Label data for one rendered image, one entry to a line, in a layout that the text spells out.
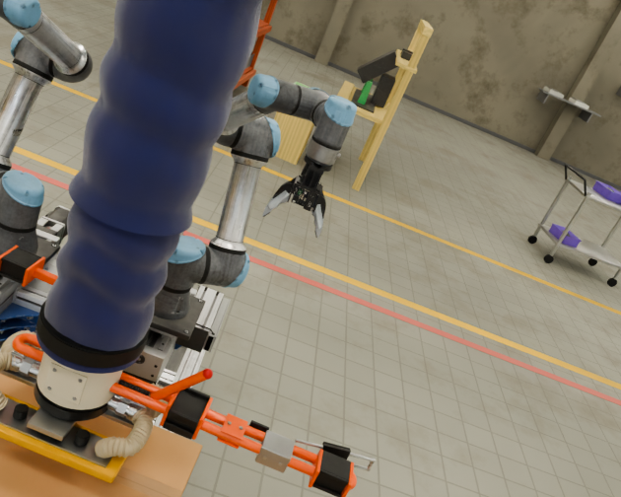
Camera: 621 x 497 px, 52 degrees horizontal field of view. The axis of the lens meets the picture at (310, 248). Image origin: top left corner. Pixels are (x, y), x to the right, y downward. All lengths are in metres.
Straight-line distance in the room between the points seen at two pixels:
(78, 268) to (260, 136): 0.83
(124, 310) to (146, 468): 0.50
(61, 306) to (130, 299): 0.13
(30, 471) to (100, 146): 0.78
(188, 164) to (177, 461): 0.83
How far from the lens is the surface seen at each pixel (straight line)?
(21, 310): 2.12
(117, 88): 1.13
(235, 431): 1.46
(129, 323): 1.33
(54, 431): 1.48
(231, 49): 1.11
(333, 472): 1.48
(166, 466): 1.69
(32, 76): 2.07
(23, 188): 2.00
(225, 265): 1.95
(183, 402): 1.48
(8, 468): 1.62
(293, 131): 7.18
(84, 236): 1.25
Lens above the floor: 2.15
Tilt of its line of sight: 24 degrees down
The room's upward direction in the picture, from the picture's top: 24 degrees clockwise
